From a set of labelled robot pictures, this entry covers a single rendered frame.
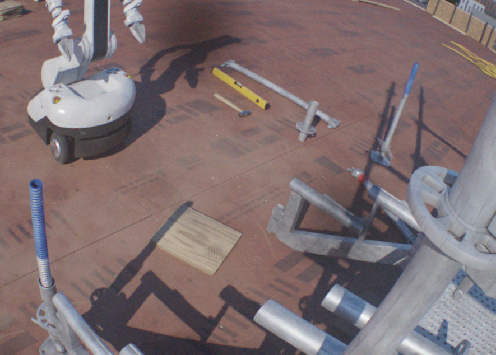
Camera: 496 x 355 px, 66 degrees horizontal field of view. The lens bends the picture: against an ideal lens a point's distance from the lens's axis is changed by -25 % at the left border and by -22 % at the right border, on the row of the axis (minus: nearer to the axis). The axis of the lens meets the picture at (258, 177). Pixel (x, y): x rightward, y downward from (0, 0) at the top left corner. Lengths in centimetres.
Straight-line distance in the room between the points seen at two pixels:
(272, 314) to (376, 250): 106
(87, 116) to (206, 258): 86
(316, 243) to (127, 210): 83
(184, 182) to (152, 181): 17
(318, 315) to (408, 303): 154
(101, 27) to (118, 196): 84
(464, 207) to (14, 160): 226
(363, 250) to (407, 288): 139
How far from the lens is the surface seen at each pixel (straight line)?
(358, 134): 338
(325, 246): 186
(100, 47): 224
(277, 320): 74
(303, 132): 295
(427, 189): 36
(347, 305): 81
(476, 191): 34
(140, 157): 246
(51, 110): 224
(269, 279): 200
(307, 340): 73
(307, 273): 209
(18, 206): 212
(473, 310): 112
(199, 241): 203
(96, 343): 112
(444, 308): 106
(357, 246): 179
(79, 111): 218
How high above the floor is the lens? 139
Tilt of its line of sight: 33 degrees down
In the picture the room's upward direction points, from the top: 18 degrees clockwise
